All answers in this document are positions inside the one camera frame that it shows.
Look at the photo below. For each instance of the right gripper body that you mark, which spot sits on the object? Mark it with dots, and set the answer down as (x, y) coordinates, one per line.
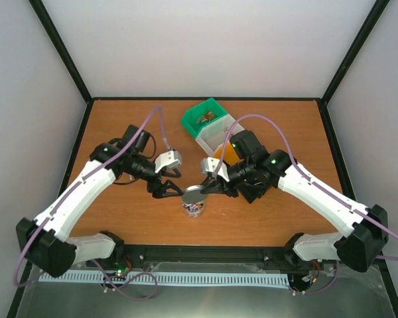
(231, 191)

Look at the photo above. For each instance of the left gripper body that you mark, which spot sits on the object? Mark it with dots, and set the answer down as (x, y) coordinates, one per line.
(153, 185)

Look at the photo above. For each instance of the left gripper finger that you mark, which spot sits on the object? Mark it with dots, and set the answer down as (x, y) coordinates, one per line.
(167, 189)
(171, 173)

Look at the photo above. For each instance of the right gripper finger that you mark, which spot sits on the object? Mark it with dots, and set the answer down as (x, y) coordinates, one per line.
(210, 181)
(213, 189)

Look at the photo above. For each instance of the yellow plastic bin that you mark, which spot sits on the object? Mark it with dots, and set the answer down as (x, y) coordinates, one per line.
(230, 157)

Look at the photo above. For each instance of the white round lid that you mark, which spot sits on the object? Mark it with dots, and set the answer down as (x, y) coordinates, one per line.
(194, 194)

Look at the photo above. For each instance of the clear plastic cup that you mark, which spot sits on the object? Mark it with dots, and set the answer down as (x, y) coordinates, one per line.
(195, 209)

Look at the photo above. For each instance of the white plastic bin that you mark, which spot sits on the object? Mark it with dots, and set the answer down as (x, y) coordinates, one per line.
(211, 135)

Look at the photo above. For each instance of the green plastic bin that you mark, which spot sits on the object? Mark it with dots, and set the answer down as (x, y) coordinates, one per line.
(198, 117)

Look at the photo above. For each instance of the black plastic bin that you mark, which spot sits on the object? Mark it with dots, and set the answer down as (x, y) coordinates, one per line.
(253, 188)

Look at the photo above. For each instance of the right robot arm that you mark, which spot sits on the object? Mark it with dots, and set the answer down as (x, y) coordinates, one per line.
(357, 241)

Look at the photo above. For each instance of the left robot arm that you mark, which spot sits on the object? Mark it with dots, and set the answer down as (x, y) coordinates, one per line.
(46, 240)

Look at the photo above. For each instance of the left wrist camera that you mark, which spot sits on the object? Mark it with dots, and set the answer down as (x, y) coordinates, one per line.
(170, 160)

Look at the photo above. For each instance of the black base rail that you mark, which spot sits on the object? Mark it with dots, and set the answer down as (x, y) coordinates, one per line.
(268, 258)

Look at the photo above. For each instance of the light blue cable duct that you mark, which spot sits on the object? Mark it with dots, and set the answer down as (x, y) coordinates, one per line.
(176, 279)

